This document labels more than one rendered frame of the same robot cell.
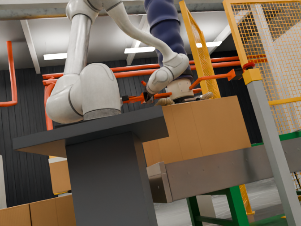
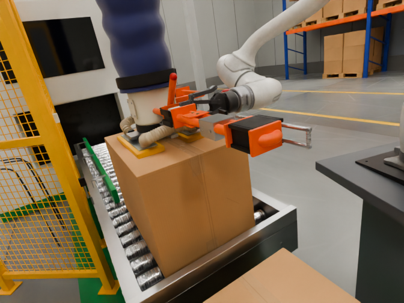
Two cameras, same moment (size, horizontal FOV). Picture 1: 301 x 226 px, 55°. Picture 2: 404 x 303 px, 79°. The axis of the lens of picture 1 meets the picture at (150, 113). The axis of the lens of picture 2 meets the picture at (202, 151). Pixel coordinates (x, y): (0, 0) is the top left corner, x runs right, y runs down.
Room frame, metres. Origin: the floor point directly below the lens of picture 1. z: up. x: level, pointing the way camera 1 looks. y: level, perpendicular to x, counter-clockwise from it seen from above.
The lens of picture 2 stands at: (2.02, 0.76, 1.23)
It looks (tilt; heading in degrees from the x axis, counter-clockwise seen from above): 21 degrees down; 260
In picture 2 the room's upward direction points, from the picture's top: 10 degrees counter-clockwise
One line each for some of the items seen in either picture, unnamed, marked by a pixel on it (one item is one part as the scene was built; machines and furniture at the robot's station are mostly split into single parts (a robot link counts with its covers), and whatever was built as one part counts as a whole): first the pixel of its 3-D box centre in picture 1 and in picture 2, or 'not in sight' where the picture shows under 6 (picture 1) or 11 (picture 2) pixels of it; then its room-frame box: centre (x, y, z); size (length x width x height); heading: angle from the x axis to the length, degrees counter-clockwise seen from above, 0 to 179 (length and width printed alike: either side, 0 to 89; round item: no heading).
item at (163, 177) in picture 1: (150, 189); (229, 276); (1.88, 0.10, 0.47); 0.70 x 0.03 x 0.15; 17
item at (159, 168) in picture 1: (147, 172); (226, 253); (1.88, 0.10, 0.58); 0.70 x 0.03 x 0.06; 17
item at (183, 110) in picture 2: (147, 97); (179, 114); (1.93, 0.00, 1.08); 0.10 x 0.08 x 0.06; 16
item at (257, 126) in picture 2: not in sight; (252, 134); (1.84, 0.34, 1.08); 0.08 x 0.07 x 0.05; 106
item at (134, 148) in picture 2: not in sight; (137, 139); (2.10, -0.21, 0.97); 0.34 x 0.10 x 0.05; 106
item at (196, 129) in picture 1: (191, 137); (172, 179); (1.99, -0.24, 0.75); 0.60 x 0.40 x 0.40; 106
